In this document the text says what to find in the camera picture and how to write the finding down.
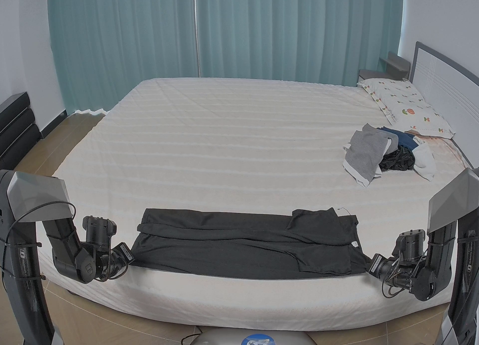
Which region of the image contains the bed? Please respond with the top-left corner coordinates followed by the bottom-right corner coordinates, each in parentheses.
top-left (39, 41), bottom-right (479, 337)

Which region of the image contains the black chest of drawers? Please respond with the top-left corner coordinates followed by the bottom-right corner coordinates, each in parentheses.
top-left (0, 92), bottom-right (41, 170)

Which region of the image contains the white printed pillow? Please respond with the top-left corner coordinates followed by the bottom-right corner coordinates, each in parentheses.
top-left (356, 78), bottom-right (456, 139)

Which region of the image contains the grey garment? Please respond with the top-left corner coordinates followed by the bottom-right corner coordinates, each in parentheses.
top-left (342, 124), bottom-right (400, 188)

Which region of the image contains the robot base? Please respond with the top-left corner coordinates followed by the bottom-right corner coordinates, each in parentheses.
top-left (187, 329), bottom-right (319, 345)

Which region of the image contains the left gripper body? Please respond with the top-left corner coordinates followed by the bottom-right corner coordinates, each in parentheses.
top-left (114, 243), bottom-right (134, 266)

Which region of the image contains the white garment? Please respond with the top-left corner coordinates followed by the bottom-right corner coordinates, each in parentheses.
top-left (412, 143), bottom-right (436, 181)

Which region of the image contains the black T-shirt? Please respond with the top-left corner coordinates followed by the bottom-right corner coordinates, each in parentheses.
top-left (132, 207), bottom-right (372, 276)

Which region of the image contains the grey bedside table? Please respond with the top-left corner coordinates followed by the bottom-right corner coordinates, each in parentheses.
top-left (358, 51), bottom-right (411, 83)

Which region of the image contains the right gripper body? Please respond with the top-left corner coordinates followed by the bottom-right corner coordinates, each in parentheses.
top-left (368, 254), bottom-right (392, 280)

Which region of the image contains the dark blue garment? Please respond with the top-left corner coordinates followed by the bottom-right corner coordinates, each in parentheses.
top-left (376, 127), bottom-right (420, 151)

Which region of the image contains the blue-green curtain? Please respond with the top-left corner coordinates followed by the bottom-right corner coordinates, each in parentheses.
top-left (194, 0), bottom-right (405, 88)
top-left (47, 0), bottom-right (199, 116)

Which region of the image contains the black glossy garment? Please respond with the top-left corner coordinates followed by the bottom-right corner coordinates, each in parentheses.
top-left (379, 147), bottom-right (416, 173)

